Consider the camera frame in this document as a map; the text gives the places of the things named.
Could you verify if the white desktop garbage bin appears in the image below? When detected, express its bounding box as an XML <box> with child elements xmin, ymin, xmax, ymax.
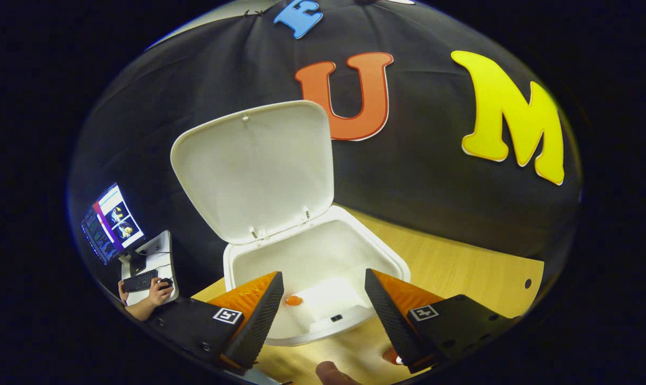
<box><xmin>170</xmin><ymin>100</ymin><xmax>412</xmax><ymax>347</ymax></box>

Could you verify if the black backdrop cloth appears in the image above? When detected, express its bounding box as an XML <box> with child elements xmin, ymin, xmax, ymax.
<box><xmin>69</xmin><ymin>0</ymin><xmax>583</xmax><ymax>300</ymax></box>

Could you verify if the black keyboard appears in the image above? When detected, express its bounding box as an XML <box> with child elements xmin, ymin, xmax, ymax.
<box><xmin>122</xmin><ymin>269</ymin><xmax>159</xmax><ymax>293</ymax></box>

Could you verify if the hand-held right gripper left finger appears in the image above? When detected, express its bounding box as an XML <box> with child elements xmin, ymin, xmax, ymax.
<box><xmin>147</xmin><ymin>271</ymin><xmax>284</xmax><ymax>375</ymax></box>

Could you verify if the wooden desktop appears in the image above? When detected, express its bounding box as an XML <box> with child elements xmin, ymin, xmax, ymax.
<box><xmin>192</xmin><ymin>206</ymin><xmax>545</xmax><ymax>385</ymax></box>

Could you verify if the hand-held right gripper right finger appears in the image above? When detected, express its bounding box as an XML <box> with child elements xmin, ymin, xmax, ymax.
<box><xmin>364</xmin><ymin>268</ymin><xmax>521</xmax><ymax>374</ymax></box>

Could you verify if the computer monitor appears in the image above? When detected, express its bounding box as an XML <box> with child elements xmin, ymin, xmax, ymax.
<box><xmin>81</xmin><ymin>182</ymin><xmax>148</xmax><ymax>277</ymax></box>

